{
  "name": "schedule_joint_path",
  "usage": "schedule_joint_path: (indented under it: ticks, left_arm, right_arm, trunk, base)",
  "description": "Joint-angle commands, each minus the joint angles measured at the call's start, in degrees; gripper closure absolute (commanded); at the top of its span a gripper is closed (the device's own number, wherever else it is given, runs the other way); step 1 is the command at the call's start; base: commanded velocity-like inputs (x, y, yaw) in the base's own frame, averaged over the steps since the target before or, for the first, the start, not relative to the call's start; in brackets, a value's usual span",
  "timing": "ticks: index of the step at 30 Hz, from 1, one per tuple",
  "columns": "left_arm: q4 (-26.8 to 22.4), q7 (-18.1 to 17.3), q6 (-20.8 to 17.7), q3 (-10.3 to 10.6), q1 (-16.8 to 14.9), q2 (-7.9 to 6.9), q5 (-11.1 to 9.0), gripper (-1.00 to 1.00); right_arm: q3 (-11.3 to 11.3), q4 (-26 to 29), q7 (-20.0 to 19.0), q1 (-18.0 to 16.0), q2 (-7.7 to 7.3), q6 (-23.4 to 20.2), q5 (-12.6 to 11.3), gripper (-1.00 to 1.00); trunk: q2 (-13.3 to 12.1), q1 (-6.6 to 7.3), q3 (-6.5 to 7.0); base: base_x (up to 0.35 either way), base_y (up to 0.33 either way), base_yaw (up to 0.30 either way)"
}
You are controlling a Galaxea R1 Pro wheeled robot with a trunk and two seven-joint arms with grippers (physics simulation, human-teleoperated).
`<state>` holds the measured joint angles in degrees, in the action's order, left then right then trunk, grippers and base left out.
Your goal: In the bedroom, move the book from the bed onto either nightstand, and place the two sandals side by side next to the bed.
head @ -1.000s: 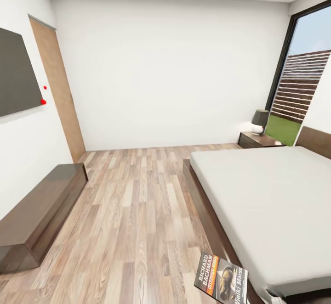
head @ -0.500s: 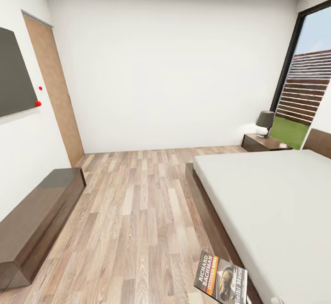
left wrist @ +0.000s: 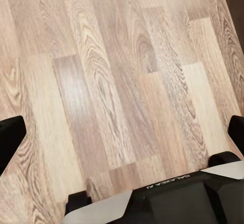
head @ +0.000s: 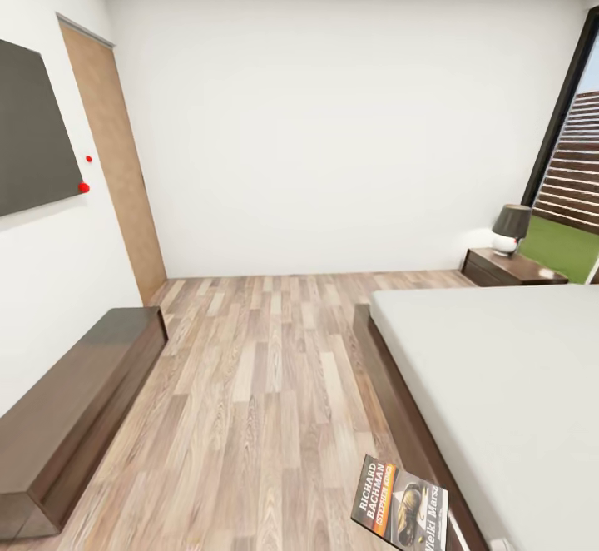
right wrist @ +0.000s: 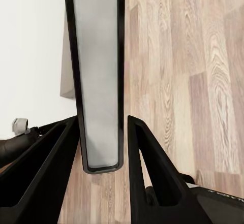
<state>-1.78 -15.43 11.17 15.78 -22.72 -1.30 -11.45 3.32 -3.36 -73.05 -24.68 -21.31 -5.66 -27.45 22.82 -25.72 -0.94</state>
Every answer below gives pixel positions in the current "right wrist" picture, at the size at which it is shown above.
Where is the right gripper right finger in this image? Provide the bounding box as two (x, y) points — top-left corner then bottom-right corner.
(127, 115), (213, 224)

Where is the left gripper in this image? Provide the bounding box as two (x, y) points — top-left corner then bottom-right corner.
(4, 121), (59, 162)

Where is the hardback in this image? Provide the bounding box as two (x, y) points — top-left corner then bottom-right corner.
(65, 0), (125, 175)

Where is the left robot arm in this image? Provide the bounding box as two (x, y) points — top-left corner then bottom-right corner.
(0, 118), (59, 169)

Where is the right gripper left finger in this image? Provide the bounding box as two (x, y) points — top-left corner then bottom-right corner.
(0, 115), (80, 224)

